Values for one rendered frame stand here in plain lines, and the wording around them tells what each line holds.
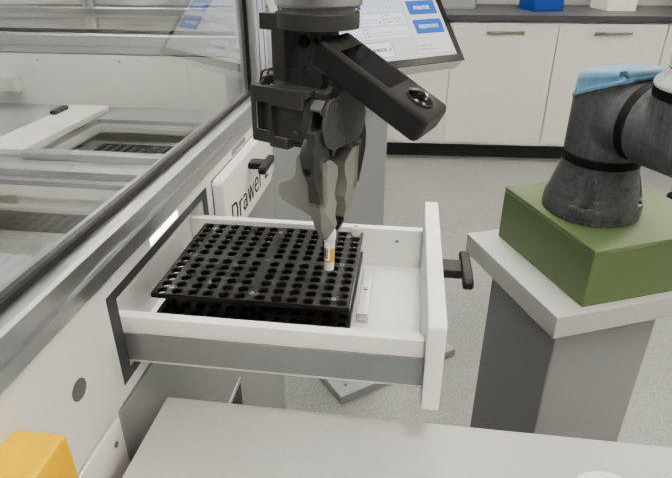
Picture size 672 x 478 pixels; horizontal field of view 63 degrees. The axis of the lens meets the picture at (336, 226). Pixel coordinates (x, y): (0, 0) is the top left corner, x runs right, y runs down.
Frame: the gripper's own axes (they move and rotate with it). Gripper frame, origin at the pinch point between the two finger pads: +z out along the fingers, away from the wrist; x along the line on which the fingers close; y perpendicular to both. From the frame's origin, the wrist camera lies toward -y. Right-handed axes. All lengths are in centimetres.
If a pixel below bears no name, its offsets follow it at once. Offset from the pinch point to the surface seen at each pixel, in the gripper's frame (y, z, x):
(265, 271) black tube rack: 10.5, 9.5, -1.4
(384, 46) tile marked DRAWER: 43, -2, -94
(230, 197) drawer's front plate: 30.1, 10.6, -17.3
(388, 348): -7.3, 11.2, 1.5
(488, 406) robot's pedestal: -9, 59, -47
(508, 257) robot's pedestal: -8, 23, -45
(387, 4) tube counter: 47, -11, -103
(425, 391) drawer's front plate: -11.7, 14.5, 1.7
